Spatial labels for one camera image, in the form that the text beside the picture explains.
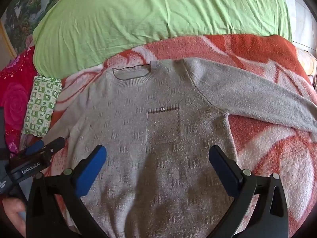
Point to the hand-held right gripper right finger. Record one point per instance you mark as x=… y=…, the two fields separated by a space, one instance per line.
x=223 y=171

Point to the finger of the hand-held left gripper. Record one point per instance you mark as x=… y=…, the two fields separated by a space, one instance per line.
x=55 y=145
x=36 y=147

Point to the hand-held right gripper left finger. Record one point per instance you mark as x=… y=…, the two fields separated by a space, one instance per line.
x=92 y=168

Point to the grey knitted sweater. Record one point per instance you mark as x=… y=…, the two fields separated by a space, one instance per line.
x=161 y=91

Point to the person's left hand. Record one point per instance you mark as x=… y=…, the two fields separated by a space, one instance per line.
x=12 y=213

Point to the green white patterned pillow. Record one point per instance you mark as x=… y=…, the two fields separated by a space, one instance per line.
x=40 y=104

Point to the red floral sequin cloth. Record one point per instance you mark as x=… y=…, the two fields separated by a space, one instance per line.
x=14 y=99

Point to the orange white floral blanket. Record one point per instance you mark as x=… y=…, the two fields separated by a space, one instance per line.
x=272 y=141

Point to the gold framed landscape painting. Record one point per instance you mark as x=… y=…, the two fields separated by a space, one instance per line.
x=24 y=10

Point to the pale yellow cloth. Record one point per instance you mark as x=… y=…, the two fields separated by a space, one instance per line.
x=309 y=63

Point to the light green quilt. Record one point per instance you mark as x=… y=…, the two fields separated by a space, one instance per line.
x=148 y=12

